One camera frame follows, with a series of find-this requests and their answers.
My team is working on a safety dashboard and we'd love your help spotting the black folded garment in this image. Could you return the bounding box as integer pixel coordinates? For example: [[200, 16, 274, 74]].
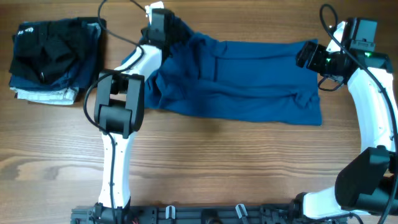
[[8, 17, 107, 90]]

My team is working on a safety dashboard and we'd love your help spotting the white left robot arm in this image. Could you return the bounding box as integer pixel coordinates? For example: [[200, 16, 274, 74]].
[[90, 9, 188, 223]]

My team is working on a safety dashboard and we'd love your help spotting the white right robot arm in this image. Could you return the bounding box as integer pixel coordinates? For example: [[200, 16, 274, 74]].
[[296, 18, 397, 219]]

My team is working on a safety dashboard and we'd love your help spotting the navy folded garment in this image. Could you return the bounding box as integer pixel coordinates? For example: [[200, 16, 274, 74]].
[[8, 21, 102, 92]]

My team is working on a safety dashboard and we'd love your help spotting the blue polo shirt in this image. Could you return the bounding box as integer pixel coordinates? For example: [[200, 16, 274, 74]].
[[121, 17, 323, 126]]

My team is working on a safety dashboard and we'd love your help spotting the white folded garment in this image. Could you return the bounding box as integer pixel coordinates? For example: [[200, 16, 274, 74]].
[[10, 87, 79, 105]]

